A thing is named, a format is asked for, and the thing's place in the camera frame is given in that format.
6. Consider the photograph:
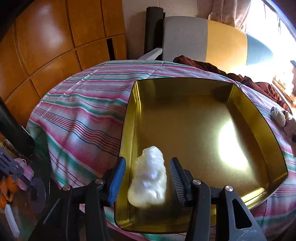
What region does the white plastic-wrapped bun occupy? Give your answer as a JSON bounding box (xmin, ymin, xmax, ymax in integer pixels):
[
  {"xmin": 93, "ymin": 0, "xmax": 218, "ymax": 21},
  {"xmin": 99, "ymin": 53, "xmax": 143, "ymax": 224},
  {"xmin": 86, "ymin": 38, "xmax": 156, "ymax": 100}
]
[{"xmin": 127, "ymin": 146, "xmax": 167, "ymax": 208}]

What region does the cream sock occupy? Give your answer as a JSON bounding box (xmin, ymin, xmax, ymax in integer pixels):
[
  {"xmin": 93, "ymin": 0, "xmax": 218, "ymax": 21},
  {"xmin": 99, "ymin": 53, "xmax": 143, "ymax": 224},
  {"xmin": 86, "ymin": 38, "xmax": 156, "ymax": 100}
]
[{"xmin": 270, "ymin": 106, "xmax": 286, "ymax": 128}]

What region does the gold metal tin box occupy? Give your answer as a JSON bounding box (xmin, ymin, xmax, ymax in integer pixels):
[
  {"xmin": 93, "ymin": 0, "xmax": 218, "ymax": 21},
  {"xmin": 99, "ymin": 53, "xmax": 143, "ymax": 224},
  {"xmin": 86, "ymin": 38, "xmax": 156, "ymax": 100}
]
[{"xmin": 114, "ymin": 78, "xmax": 288, "ymax": 233}]

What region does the striped pink green bedsheet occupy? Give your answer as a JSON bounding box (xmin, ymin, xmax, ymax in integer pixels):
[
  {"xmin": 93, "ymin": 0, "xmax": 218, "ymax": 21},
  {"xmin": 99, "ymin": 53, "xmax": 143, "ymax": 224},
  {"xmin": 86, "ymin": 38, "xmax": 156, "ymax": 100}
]
[{"xmin": 26, "ymin": 60, "xmax": 295, "ymax": 240}]

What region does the dark red blanket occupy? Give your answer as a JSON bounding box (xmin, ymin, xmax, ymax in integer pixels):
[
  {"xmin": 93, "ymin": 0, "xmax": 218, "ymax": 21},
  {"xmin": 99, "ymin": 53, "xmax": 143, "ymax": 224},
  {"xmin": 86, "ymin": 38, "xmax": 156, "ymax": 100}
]
[{"xmin": 173, "ymin": 55, "xmax": 292, "ymax": 114}]

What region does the orange wooden wardrobe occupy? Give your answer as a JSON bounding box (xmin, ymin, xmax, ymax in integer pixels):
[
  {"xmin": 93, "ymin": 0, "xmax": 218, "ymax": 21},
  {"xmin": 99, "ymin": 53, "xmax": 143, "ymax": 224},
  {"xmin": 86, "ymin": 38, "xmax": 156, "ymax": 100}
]
[{"xmin": 1, "ymin": 0, "xmax": 127, "ymax": 126}]

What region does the black rolled mat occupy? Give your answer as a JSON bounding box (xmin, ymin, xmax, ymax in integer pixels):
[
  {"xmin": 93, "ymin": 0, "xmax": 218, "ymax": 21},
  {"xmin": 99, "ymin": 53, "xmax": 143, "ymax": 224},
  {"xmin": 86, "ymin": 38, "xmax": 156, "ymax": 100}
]
[{"xmin": 144, "ymin": 6, "xmax": 166, "ymax": 54}]

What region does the beige curtain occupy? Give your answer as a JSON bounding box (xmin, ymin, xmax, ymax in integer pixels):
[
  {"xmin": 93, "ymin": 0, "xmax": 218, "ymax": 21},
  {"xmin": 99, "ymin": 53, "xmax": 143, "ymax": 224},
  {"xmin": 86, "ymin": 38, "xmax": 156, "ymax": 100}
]
[{"xmin": 208, "ymin": 0, "xmax": 251, "ymax": 31}]

